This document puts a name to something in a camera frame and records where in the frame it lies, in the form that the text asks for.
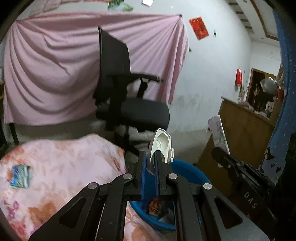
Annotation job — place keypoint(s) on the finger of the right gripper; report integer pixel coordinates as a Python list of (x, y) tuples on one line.
[(239, 170)]

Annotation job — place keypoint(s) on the blue plastic bucket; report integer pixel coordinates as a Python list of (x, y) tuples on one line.
[(166, 220)]

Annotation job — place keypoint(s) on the floral pink tablecloth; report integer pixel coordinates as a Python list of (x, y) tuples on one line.
[(58, 171)]

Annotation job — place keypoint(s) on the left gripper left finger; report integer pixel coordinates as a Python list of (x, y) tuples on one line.
[(97, 212)]

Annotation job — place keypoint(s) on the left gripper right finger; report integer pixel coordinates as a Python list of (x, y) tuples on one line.
[(202, 212)]

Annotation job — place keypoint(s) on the red hanging bag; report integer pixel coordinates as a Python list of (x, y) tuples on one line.
[(239, 77)]

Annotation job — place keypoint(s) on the pink hanging bedsheet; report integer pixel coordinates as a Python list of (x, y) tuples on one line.
[(51, 62)]

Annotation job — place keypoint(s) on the red diamond wall poster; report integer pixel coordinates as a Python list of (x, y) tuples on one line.
[(199, 28)]

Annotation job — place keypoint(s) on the black office chair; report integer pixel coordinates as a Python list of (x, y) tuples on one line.
[(119, 95)]

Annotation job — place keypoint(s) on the blue patterned curtain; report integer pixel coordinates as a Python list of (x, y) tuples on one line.
[(275, 161)]

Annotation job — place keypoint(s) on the white green medicine packet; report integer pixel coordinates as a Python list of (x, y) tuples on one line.
[(218, 134)]

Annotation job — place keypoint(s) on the teal colourful snack packet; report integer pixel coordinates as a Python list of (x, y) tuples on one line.
[(21, 176)]

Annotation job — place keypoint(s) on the wooden cabinet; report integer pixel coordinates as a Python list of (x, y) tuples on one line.
[(247, 135)]

